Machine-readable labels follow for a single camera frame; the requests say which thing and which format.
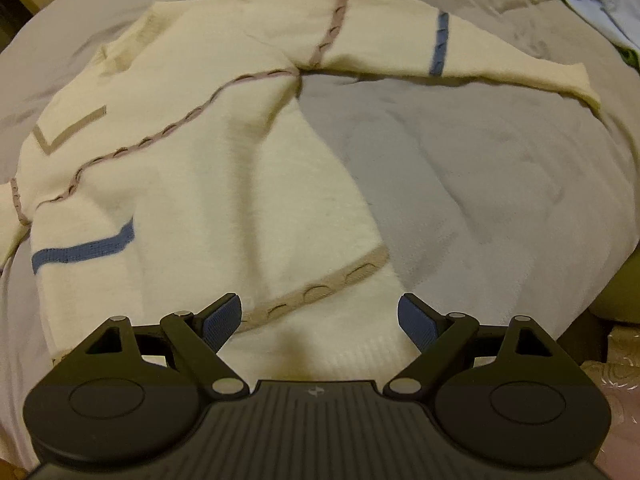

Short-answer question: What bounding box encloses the cream knit sweater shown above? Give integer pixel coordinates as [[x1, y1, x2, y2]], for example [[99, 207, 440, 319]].
[[1, 0, 600, 380]]

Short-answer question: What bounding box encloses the grey duvet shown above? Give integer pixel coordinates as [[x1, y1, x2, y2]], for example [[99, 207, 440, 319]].
[[1, 0, 639, 468]]

